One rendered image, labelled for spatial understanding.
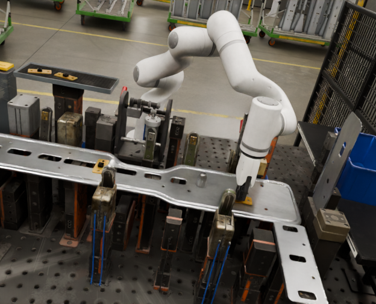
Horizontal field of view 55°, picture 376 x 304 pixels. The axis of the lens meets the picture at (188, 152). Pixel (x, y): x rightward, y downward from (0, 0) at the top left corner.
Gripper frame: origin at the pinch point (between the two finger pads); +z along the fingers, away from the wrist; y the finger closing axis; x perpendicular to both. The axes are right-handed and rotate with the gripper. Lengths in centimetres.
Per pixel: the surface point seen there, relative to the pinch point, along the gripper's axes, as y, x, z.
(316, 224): 7.3, 23.4, 1.6
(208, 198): 1.6, -9.8, 3.3
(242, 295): 17.8, 5.7, 26.1
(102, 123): -21, -51, -5
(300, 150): -104, 51, 33
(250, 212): 4.9, 3.5, 3.3
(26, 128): -17, -77, 1
